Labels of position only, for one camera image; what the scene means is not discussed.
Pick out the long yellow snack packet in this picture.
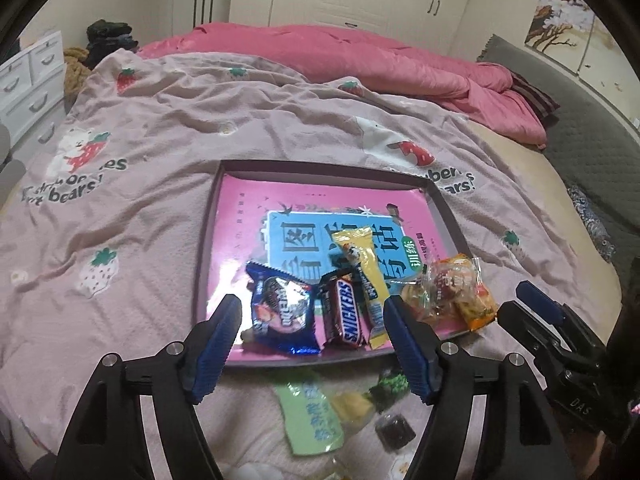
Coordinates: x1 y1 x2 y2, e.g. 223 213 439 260
332 226 392 351

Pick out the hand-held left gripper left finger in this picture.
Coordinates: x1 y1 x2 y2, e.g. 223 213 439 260
57 294 244 480

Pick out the brown chocolate bar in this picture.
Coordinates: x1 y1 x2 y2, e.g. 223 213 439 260
317 268 369 351

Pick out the light green snack packet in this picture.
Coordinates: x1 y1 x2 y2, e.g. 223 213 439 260
272 380 346 456

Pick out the pink quilt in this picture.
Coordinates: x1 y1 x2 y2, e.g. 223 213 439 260
136 22 548 150

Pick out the strawberry printed pink blanket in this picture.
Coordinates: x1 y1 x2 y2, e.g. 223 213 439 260
0 50 623 480

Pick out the beige bed sheet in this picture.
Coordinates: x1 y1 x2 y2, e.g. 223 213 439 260
465 120 626 341

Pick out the pink book with blue panel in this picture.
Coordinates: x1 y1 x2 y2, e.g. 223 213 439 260
212 174 458 356

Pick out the clear red-white snack packet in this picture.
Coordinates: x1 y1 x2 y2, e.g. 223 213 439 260
402 255 483 323

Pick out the blossom tree wall painting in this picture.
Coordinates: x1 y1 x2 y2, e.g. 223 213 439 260
522 0 640 126

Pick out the dark clothes pile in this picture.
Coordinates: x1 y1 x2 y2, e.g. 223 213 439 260
86 19 140 56

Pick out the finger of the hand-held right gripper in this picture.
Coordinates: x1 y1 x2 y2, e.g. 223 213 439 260
516 281 608 361
496 300 566 386

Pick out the grey quilted headboard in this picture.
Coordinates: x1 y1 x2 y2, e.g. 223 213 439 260
477 34 640 291

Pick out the white drawer cabinet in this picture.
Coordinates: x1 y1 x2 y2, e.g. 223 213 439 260
0 30 68 143

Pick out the small black snack packet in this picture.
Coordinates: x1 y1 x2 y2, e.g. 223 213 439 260
375 412 416 448

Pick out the brown knitted cloth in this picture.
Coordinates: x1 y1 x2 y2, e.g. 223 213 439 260
62 47 101 106

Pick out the floral patterned cloth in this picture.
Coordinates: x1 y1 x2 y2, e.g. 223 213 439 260
567 185 618 263

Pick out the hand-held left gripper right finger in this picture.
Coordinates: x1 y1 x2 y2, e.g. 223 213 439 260
382 295 576 480

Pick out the small yellow snack packet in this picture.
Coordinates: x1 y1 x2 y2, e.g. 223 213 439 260
330 391 376 423

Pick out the clear green-label crispy snack packet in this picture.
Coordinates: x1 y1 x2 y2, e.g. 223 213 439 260
370 370 416 411

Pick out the blue cookie packet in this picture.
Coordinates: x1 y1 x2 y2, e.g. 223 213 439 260
245 261 322 357

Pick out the pink book tray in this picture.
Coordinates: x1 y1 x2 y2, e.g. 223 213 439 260
192 159 473 368

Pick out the orange snack packet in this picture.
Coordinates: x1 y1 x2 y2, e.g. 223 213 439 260
452 280 498 333

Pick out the dark striped pillow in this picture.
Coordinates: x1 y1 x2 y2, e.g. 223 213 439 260
510 72 562 126

